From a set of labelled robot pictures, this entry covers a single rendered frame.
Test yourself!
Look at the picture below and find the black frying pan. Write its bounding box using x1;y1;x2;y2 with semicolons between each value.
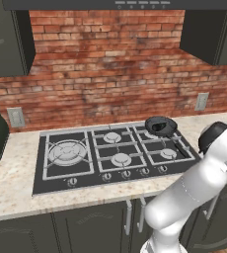
144;116;189;158

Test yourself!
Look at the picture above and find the black gas hob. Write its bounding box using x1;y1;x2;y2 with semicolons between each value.
32;122;202;196

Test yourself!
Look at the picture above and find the dark base cupboard door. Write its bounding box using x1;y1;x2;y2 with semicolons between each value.
184;182;227;253
51;200;133;253
0;212;60;253
130;196;159;253

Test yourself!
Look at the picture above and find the dark extractor hood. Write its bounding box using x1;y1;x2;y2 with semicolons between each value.
1;0;227;12

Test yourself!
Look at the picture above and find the grey cupboard handle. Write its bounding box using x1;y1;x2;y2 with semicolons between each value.
205;195;219;220
124;200;133;236
136;197;147;232

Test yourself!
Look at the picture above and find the grey wall socket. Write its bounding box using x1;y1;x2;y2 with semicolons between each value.
194;92;210;112
6;107;27;128

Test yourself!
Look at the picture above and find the dark wall cupboard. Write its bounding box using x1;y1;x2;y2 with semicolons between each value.
180;9;227;66
0;0;37;78

